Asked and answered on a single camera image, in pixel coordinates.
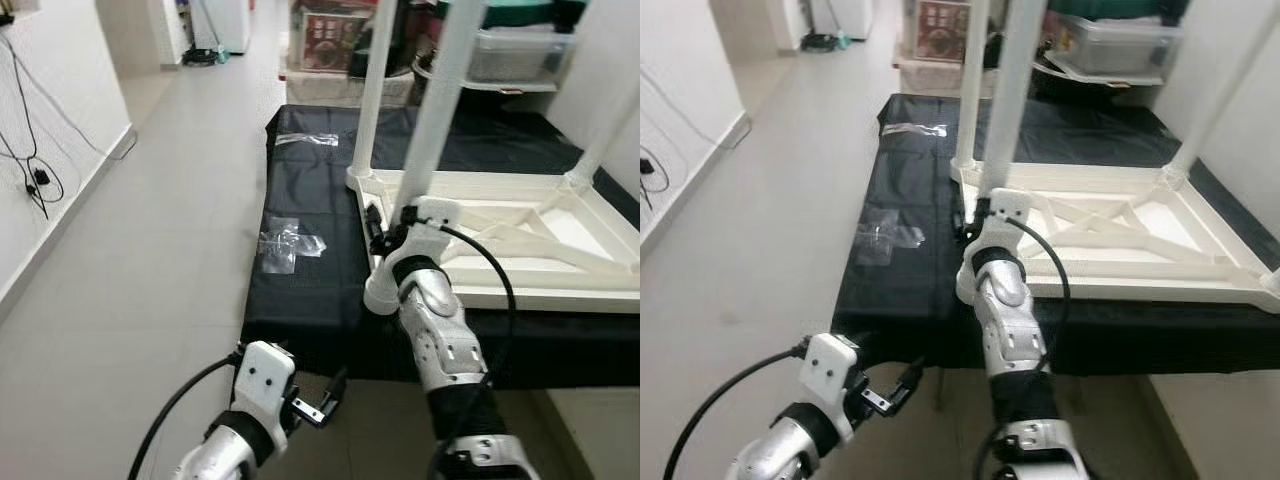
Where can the red framed poster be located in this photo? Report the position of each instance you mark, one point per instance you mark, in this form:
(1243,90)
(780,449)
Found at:
(940,30)
(325,40)

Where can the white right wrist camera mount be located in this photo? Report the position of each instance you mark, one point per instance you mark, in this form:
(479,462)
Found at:
(1000,215)
(425,225)

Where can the large black bowl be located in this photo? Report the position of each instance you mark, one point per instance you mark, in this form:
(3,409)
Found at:
(1100,82)
(500,88)

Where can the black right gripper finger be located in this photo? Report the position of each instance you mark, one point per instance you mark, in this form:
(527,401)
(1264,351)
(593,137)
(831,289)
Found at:
(375,225)

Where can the clear tape patch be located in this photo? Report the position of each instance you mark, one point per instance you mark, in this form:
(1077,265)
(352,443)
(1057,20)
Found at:
(915,129)
(290,243)
(305,138)
(890,238)

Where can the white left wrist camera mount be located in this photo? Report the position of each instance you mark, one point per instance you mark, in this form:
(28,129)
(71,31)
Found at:
(830,365)
(265,375)

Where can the white plastic table top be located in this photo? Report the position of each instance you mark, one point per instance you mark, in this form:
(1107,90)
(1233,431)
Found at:
(560,290)
(1150,280)

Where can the black tablecloth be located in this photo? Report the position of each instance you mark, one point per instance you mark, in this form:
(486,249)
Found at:
(300,320)
(890,310)

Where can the green round pot lid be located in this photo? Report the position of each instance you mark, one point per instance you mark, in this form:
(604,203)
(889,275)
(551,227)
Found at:
(1110,8)
(520,12)

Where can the small black floor appliance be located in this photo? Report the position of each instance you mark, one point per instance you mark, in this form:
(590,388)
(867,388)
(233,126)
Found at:
(200,57)
(820,42)

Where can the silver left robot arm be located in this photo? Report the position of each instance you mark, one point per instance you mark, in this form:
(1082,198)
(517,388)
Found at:
(220,455)
(785,450)

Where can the glossy black bag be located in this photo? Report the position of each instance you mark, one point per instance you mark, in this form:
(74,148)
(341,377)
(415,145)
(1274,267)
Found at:
(400,40)

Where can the white appliance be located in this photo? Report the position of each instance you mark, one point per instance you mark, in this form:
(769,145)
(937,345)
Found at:
(852,15)
(228,25)

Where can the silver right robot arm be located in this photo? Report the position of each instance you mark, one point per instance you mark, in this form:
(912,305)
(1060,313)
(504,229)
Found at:
(440,330)
(1010,320)

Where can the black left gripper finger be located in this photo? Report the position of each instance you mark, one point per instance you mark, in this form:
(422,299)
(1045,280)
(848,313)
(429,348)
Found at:
(910,382)
(335,392)

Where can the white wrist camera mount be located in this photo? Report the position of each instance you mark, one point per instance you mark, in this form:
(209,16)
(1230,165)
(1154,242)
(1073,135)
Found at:
(830,365)
(265,375)
(1000,215)
(425,225)

